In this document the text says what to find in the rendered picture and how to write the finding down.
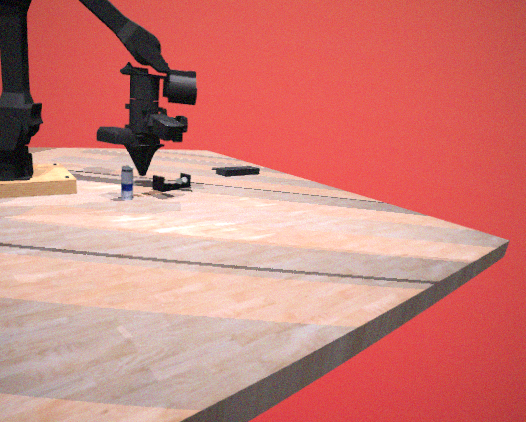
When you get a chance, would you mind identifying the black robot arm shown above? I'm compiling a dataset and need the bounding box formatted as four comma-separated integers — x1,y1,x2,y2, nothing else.
0,0,197,181

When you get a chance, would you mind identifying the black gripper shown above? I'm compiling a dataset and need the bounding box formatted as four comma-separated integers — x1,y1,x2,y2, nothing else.
97,99,165,176

